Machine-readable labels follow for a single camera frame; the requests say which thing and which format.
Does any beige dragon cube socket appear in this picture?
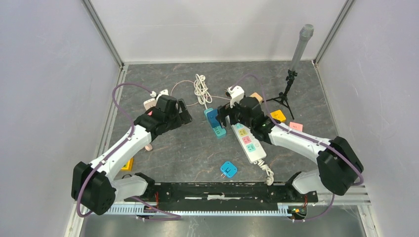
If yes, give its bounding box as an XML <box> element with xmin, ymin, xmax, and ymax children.
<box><xmin>249</xmin><ymin>92</ymin><xmax>263</xmax><ymax>105</ymax></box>

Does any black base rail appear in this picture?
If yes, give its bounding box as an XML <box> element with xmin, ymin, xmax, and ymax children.
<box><xmin>140</xmin><ymin>182</ymin><xmax>318</xmax><ymax>211</ymax></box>

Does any white strip cord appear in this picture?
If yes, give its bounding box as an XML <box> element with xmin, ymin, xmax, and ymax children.
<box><xmin>256</xmin><ymin>159</ymin><xmax>275</xmax><ymax>187</ymax></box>

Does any white power strip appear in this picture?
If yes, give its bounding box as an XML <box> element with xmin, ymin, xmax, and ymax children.
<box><xmin>227</xmin><ymin>117</ymin><xmax>267</xmax><ymax>164</ymax></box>

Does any white coiled power cord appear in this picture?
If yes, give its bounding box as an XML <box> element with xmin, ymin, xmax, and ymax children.
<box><xmin>193</xmin><ymin>73</ymin><xmax>213</xmax><ymax>110</ymax></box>

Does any dark blue cube socket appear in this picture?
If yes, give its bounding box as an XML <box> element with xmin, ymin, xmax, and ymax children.
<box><xmin>206</xmin><ymin>110</ymin><xmax>220</xmax><ymax>128</ymax></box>

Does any grey microphone tube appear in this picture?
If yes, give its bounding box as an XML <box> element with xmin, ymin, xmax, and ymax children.
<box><xmin>289</xmin><ymin>24</ymin><xmax>314</xmax><ymax>72</ymax></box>

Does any teal power strip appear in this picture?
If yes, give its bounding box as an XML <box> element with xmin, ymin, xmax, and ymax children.
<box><xmin>204</xmin><ymin>108</ymin><xmax>226</xmax><ymax>139</ymax></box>

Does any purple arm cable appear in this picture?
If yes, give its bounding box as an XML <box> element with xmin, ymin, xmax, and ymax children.
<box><xmin>230</xmin><ymin>74</ymin><xmax>365</xmax><ymax>223</ymax></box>
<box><xmin>76</xmin><ymin>82</ymin><xmax>182</xmax><ymax>223</ymax></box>

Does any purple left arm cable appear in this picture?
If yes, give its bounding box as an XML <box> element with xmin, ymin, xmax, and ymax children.
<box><xmin>76</xmin><ymin>82</ymin><xmax>182</xmax><ymax>223</ymax></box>

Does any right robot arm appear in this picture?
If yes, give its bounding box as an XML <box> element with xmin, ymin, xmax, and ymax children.
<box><xmin>216</xmin><ymin>97</ymin><xmax>364</xmax><ymax>201</ymax></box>

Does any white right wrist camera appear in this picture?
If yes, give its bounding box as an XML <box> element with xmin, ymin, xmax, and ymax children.
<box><xmin>227</xmin><ymin>85</ymin><xmax>245</xmax><ymax>108</ymax></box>

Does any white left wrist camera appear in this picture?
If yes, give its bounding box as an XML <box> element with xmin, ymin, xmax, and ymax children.
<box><xmin>150</xmin><ymin>89</ymin><xmax>169</xmax><ymax>101</ymax></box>

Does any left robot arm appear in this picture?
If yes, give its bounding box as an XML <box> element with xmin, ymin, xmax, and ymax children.
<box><xmin>71</xmin><ymin>95</ymin><xmax>192</xmax><ymax>217</ymax></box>

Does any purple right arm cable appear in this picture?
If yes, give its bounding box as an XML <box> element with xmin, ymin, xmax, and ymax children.
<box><xmin>230</xmin><ymin>74</ymin><xmax>365</xmax><ymax>223</ymax></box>

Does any yellow object behind arm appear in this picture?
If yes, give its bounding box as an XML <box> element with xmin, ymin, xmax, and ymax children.
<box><xmin>121</xmin><ymin>158</ymin><xmax>134</xmax><ymax>171</ymax></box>

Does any pink cube socket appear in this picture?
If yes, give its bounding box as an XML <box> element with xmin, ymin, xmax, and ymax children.
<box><xmin>289</xmin><ymin>122</ymin><xmax>303</xmax><ymax>132</ymax></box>

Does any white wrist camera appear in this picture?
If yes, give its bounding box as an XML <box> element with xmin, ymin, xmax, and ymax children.
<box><xmin>150</xmin><ymin>89</ymin><xmax>169</xmax><ymax>101</ymax></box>
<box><xmin>227</xmin><ymin>85</ymin><xmax>245</xmax><ymax>108</ymax></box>

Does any yellow cube socket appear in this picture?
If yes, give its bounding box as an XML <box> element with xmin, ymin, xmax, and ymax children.
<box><xmin>270</xmin><ymin>110</ymin><xmax>287</xmax><ymax>123</ymax></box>

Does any light blue adapter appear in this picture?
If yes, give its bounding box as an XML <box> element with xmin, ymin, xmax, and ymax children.
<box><xmin>220</xmin><ymin>161</ymin><xmax>238</xmax><ymax>178</ymax></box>

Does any black tripod stand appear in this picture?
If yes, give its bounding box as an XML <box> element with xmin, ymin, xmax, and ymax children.
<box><xmin>266</xmin><ymin>69</ymin><xmax>297</xmax><ymax>119</ymax></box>

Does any pink charging cable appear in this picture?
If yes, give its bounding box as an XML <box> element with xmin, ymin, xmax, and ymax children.
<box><xmin>169</xmin><ymin>79</ymin><xmax>231</xmax><ymax>155</ymax></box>

